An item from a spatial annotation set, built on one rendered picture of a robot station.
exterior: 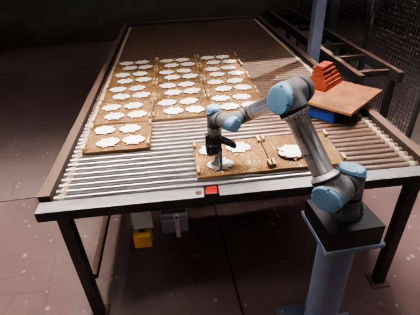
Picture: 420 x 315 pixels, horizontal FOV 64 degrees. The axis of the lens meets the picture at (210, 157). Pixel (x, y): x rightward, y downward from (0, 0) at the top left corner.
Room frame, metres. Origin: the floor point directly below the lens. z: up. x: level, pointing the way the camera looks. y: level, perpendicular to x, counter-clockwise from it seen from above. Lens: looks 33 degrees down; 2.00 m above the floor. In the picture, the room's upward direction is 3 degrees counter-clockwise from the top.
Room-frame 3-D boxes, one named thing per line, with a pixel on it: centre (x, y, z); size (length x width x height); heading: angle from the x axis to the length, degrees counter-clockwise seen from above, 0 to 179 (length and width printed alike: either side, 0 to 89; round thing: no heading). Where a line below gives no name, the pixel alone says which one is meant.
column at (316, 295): (1.10, -0.58, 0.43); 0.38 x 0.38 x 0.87; 8
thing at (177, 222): (1.31, 0.20, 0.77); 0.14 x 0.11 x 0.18; 95
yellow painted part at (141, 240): (1.29, 0.38, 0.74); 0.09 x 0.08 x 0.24; 95
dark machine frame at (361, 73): (4.06, -1.28, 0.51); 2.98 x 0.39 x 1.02; 5
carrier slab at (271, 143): (1.67, -0.53, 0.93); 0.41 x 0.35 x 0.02; 94
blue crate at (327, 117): (2.20, -0.83, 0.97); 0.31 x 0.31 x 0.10; 45
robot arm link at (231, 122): (1.47, -0.11, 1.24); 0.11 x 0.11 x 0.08; 41
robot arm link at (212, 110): (1.53, -0.03, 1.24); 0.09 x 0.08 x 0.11; 41
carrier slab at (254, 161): (1.63, -0.12, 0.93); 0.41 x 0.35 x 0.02; 95
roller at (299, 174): (1.43, -0.17, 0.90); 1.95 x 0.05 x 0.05; 95
